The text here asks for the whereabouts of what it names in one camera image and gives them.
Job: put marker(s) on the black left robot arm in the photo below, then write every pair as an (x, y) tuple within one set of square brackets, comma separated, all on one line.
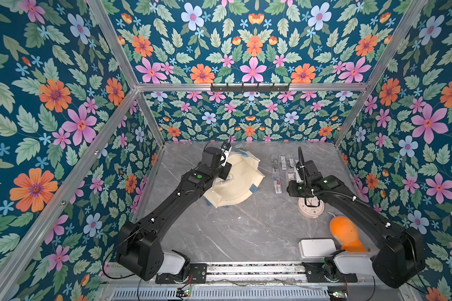
[(139, 248)]

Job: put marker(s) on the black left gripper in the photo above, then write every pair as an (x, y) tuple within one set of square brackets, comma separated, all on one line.
[(223, 175)]

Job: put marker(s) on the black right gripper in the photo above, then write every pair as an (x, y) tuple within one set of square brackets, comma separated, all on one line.
[(301, 173)]

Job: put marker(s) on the pink round alarm clock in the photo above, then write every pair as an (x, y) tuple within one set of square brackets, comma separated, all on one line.
[(311, 207)]

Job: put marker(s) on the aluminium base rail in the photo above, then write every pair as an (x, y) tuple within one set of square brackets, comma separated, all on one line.
[(252, 281)]

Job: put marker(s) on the clear green compass set case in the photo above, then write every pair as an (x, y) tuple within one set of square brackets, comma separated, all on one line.
[(275, 164)]

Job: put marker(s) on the cream floral canvas tote bag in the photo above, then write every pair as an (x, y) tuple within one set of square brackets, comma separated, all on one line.
[(243, 180)]

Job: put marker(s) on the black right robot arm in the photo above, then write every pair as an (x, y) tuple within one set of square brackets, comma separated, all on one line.
[(399, 252)]

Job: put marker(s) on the orange carrot plush toy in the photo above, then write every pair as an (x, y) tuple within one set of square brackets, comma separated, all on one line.
[(347, 234)]

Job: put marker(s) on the white rectangular box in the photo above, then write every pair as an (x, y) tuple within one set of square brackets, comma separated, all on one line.
[(316, 248)]

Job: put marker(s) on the black hook rail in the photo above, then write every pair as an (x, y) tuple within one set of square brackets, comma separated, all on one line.
[(240, 88)]

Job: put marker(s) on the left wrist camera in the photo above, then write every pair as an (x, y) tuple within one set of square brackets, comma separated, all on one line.
[(225, 151)]

